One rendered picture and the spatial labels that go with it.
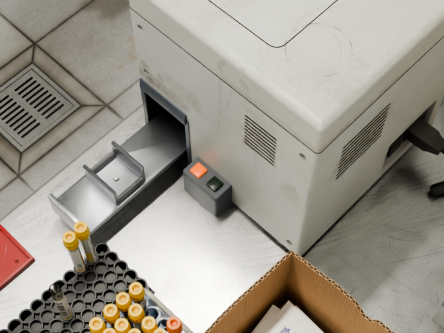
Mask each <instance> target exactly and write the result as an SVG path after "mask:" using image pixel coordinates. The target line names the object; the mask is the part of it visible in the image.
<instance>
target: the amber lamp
mask: <svg viewBox="0 0 444 333"><path fill-rule="evenodd" d="M190 172H191V173H192V174H194V175H195V176H196V177H197V178H200V177H201V176H202V175H203V174H204V173H205V172H207V169H206V168H205V167H204V166H202V165H201V164H200V163H197V164H196V165H195V166H194V167H192V168H191V169H190Z"/></svg>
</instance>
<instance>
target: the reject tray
mask: <svg viewBox="0 0 444 333"><path fill-rule="evenodd" d="M34 261H35V259H34V257H33V256H32V255H31V254H30V253H29V252H28V251H27V250H26V249H25V248H24V247H23V246H22V245H21V244H20V243H19V242H18V241H17V240H16V239H15V238H14V237H13V236H12V235H11V234H10V233H9V232H8V231H7V230H6V229H5V228H4V227H3V226H2V225H1V224H0V290H2V288H4V287H5V286H6V285H7V284H8V283H9V282H11V281H12V280H13V279H14V278H16V277H17V276H18V275H19V274H20V273H21V272H22V271H24V270H25V269H26V268H27V267H29V265H31V263H33V262H34Z"/></svg>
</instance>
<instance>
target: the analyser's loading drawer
mask: <svg viewBox="0 0 444 333"><path fill-rule="evenodd" d="M111 145H112V151H111V152H110V153H109V154H107V156H105V157H104V158H103V159H102V160H101V161H99V162H98V163H97V164H95V165H94V166H93V167H92V168H89V167H88V166H87V165H83V168H84V170H85V175H84V176H83V177H82V178H80V179H79V180H78V181H77V182H76V183H74V185H72V186H71V187H70V188H68V189H67V190H66V191H64V193H62V194H61V195H60V196H59V197H58V198H56V197H55V196H54V195H53V194H52V193H50V194H49V195H48V199H49V201H50V203H51V206H52V209H53V211H54V212H55V213H56V214H57V215H58V216H60V217H61V218H62V219H63V220H64V221H65V222H66V223H67V224H68V225H69V226H70V227H71V228H72V229H73V230H74V225H75V224H76V222H78V221H84V222H85V223H86V224H87V226H88V227H89V231H90V236H91V235H92V234H93V233H94V232H95V231H96V230H97V229H98V228H99V227H101V226H102V225H103V224H104V223H105V222H107V220H109V219H110V218H111V217H112V216H113V215H114V214H116V213H117V212H118V211H119V210H120V209H122V208H123V207H124V206H125V205H126V204H127V203H128V202H129V201H131V200H132V199H133V198H134V197H136V195H138V193H140V192H141V191H142V190H143V189H144V188H146V187H147V186H148V185H149V184H150V183H152V181H154V179H156V178H157V177H158V176H159V175H161V174H162V173H163V172H164V171H165V170H166V169H167V168H168V167H170V166H171V165H172V164H173V163H174V162H176V161H177V160H178V159H179V158H180V157H181V156H183V154H185V153H186V152H187V148H186V132H185V125H184V124H183V123H181V122H180V121H179V120H177V119H176V118H175V117H174V116H173V115H172V114H171V113H169V112H168V111H167V110H165V109H164V110H162V111H161V112H160V113H158V114H157V115H156V116H155V117H154V118H153V119H152V120H150V121H149V122H148V123H146V124H145V125H144V126H143V127H142V128H141V129H139V130H138V131H137V132H136V133H134V134H133V135H132V136H131V137H130V138H129V139H127V140H126V141H125V142H124V143H122V144H121V145H120V146H119V145H118V144H117V143H116V142H115V141H112V142H111ZM115 176H118V177H119V180H118V181H115V180H113V177H115Z"/></svg>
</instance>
